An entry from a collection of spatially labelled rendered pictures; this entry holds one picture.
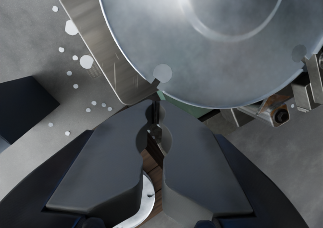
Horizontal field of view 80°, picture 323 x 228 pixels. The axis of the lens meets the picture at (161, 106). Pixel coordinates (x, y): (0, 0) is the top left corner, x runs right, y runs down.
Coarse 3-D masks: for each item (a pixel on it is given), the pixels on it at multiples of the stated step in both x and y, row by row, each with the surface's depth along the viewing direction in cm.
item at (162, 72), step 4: (160, 64) 22; (164, 64) 22; (156, 68) 22; (160, 68) 22; (164, 68) 22; (168, 68) 22; (156, 72) 22; (160, 72) 22; (164, 72) 22; (168, 72) 22; (172, 72) 23; (156, 76) 22; (160, 76) 22; (164, 76) 22; (168, 76) 23; (160, 80) 22; (164, 80) 23; (168, 80) 23
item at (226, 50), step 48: (144, 0) 20; (192, 0) 20; (240, 0) 21; (288, 0) 23; (144, 48) 21; (192, 48) 22; (240, 48) 23; (288, 48) 24; (192, 96) 24; (240, 96) 25
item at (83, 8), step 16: (64, 0) 19; (80, 0) 19; (96, 0) 20; (80, 16) 20; (96, 16) 20; (80, 32) 20; (96, 32) 20; (96, 48) 21; (112, 48) 21; (112, 64) 21; (128, 64) 22; (112, 80) 22; (128, 80) 22; (144, 80) 23; (128, 96) 23; (144, 96) 23
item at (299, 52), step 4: (296, 48) 25; (300, 48) 25; (304, 48) 25; (292, 52) 25; (296, 52) 25; (300, 52) 25; (304, 52) 25; (292, 56) 25; (296, 56) 25; (300, 56) 25; (296, 60) 25; (300, 60) 25
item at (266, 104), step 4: (272, 96) 26; (276, 96) 26; (280, 96) 26; (284, 96) 26; (288, 96) 26; (264, 100) 26; (268, 100) 26; (272, 100) 26; (276, 100) 26; (280, 100) 26; (264, 104) 26; (268, 104) 26; (272, 104) 26; (260, 108) 26; (264, 108) 26; (268, 108) 26; (260, 112) 26
